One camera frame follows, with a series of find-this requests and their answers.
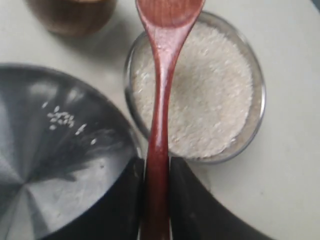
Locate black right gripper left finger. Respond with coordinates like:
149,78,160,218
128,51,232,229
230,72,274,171
37,157,145,240

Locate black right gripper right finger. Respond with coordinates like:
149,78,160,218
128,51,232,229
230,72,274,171
169,157,269,240

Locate reddish wooden spoon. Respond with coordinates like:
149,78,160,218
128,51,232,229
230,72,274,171
136,0,205,240

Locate steel bowl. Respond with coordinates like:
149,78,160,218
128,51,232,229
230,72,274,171
123,10,266,164

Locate round steel plate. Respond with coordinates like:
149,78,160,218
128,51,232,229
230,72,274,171
0,63,143,240

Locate brown wooden cup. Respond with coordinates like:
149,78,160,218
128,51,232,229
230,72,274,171
26,0,117,37

